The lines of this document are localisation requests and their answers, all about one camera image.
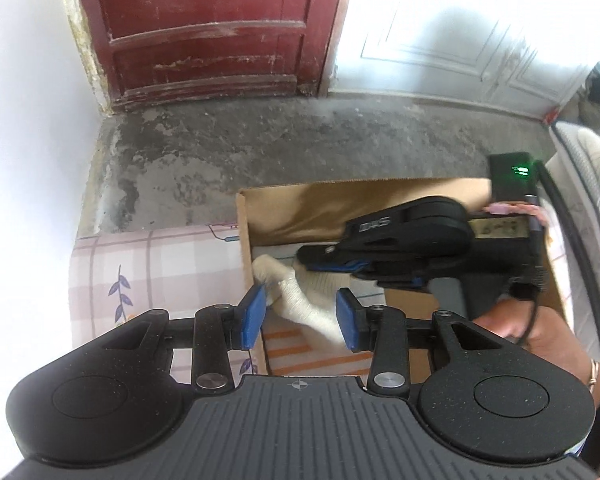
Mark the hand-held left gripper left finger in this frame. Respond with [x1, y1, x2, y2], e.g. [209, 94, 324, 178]
[80, 284, 268, 395]

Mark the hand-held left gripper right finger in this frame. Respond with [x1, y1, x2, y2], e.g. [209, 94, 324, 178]
[336, 287, 521, 396]

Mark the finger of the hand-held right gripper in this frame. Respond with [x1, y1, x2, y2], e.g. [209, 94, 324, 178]
[355, 271, 438, 292]
[299, 241, 417, 277]

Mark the brown cardboard box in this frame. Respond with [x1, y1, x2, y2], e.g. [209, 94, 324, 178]
[236, 176, 568, 377]

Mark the cream knit glove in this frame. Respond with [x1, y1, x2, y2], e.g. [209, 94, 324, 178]
[252, 254, 347, 356]

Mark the person's right hand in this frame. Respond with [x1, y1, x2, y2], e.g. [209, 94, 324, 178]
[472, 296, 595, 392]

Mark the orange striped cloth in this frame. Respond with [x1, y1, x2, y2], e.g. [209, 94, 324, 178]
[264, 327, 377, 377]

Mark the white panelled door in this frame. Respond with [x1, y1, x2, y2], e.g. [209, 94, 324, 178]
[325, 0, 600, 121]

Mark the grey cloth bag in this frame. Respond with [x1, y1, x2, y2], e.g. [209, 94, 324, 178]
[575, 62, 600, 128]

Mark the dark red wooden door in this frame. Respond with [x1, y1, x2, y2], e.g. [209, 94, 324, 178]
[75, 0, 353, 111]

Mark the black metal bed frame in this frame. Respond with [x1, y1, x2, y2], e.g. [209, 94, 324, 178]
[540, 160, 600, 361]

